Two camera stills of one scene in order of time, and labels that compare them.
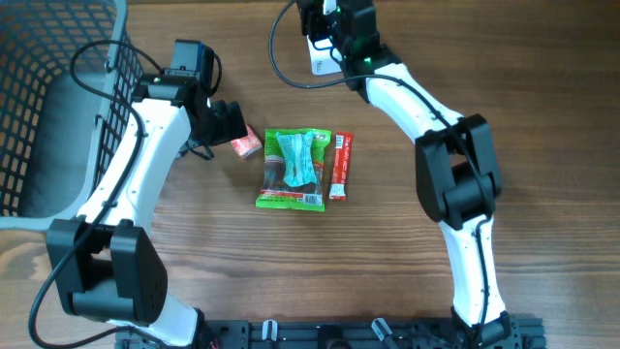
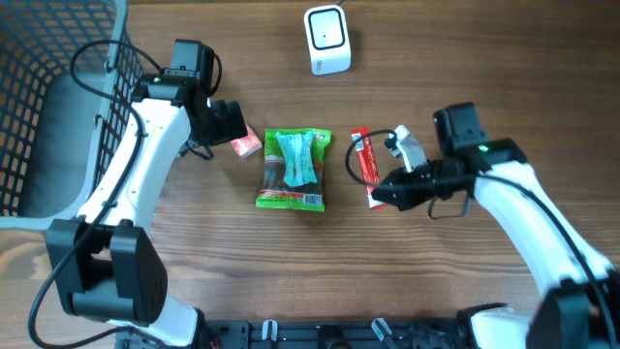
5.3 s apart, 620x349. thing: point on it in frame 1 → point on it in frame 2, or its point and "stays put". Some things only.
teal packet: x=299 y=158 stays put
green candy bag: x=275 y=193 stays put
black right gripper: x=313 y=17 → x=413 y=179
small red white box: x=249 y=143 stays put
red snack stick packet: x=342 y=158 → x=369 y=165
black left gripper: x=225 y=122 stays put
